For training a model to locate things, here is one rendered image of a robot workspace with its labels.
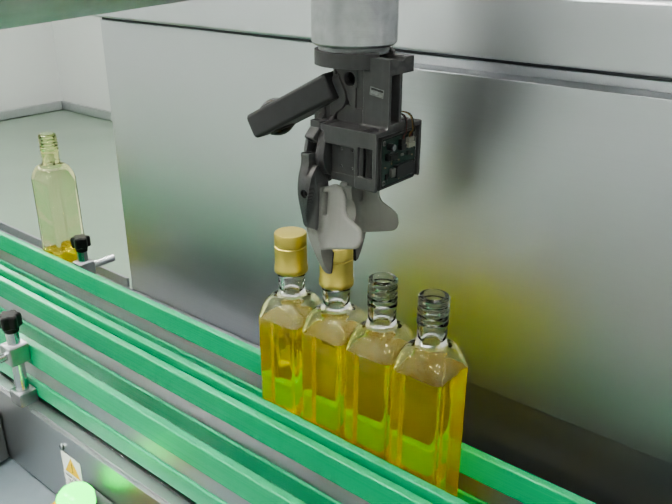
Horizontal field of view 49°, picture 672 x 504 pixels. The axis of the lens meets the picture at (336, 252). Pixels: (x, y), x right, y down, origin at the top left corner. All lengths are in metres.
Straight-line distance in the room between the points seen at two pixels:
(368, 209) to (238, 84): 0.34
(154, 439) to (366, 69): 0.46
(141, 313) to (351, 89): 0.56
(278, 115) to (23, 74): 6.43
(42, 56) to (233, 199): 6.17
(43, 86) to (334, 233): 6.57
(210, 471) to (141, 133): 0.58
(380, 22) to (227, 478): 0.46
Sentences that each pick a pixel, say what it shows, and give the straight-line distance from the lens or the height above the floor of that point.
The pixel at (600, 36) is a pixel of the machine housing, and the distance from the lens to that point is 0.70.
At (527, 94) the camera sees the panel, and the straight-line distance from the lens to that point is 0.72.
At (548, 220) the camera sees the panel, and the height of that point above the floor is 1.19.
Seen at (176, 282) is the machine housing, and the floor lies 0.93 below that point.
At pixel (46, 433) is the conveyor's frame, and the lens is 1.04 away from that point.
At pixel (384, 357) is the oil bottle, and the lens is 0.71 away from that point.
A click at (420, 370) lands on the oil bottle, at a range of 0.69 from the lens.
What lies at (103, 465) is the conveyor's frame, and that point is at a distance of 0.94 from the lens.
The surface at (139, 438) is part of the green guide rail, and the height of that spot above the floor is 0.92.
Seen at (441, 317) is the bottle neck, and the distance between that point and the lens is 0.68.
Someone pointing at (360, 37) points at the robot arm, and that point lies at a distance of 0.63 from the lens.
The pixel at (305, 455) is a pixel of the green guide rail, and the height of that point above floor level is 0.95.
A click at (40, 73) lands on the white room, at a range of 7.17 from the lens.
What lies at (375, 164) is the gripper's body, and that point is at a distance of 0.63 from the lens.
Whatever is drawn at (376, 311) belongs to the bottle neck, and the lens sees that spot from 0.71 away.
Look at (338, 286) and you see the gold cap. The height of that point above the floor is 1.12.
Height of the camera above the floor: 1.44
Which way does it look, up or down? 23 degrees down
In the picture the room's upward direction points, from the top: straight up
